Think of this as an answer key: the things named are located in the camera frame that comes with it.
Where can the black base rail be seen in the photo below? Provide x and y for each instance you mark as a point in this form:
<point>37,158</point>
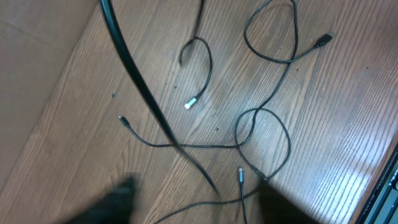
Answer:
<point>381,206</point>

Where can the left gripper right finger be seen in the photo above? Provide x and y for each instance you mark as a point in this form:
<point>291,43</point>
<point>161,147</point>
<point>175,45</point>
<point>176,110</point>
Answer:
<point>275,208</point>

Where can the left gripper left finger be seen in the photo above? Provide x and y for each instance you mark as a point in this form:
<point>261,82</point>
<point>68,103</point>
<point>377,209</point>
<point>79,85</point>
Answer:
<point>116,207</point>

